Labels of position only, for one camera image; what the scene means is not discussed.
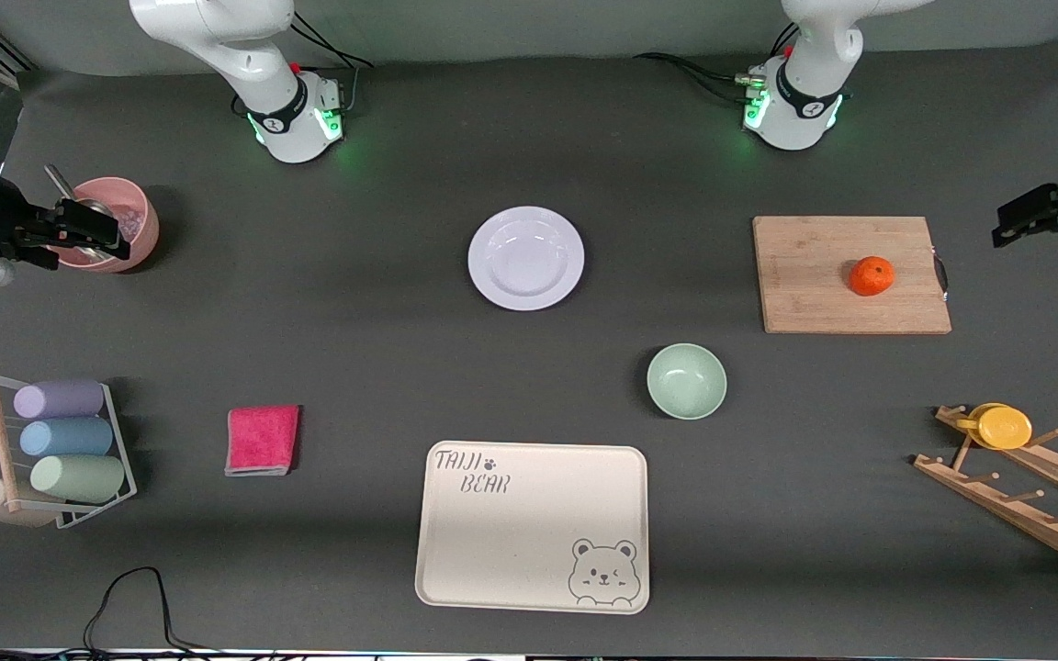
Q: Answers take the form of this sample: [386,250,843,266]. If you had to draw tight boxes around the orange fruit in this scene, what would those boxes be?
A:
[849,256,895,297]

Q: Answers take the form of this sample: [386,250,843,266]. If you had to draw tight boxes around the white round plate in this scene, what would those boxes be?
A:
[467,206,585,311]

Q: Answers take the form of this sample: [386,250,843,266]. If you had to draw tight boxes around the pink bowl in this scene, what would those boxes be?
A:
[47,177,161,274]

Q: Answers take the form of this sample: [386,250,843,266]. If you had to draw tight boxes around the metal scoop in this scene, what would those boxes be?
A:
[44,163,118,258]

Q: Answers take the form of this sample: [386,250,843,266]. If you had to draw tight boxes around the purple cup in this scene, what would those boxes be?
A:
[13,379,106,420]

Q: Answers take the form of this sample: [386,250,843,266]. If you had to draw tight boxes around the aluminium profile beam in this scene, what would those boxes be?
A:
[0,26,36,90]

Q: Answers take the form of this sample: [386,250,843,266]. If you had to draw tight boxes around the yellow cup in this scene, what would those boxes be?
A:
[956,402,1034,451]

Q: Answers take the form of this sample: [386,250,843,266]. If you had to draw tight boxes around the blue cup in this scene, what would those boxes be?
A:
[19,418,114,458]

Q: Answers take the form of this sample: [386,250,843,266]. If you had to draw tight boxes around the wooden cutting board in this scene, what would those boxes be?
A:
[752,216,952,335]

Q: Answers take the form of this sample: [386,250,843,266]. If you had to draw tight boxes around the green cup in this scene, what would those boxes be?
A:
[29,454,126,504]

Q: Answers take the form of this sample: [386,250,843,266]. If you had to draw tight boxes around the pink folded cloth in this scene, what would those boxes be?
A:
[224,405,301,477]

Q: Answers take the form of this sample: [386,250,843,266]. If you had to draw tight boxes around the wooden peg rack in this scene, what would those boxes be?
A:
[913,405,1058,578]

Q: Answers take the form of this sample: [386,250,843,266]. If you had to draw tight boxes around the pale green bowl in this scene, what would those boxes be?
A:
[647,342,728,420]

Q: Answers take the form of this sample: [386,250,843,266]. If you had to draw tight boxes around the cream bear print tray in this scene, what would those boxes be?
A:
[414,442,651,615]

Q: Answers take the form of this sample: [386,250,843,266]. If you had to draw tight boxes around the white wire cup rack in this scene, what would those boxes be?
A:
[0,369,138,531]

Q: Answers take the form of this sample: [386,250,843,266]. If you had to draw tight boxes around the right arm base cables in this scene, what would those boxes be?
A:
[288,9,375,113]

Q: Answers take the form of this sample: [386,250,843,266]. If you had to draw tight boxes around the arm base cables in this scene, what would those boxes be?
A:
[633,23,801,104]
[288,9,375,113]

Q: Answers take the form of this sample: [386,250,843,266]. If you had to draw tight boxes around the black floor cable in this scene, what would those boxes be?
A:
[0,566,310,661]

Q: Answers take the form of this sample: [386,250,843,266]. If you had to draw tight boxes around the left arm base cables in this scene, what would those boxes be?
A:
[633,23,801,104]

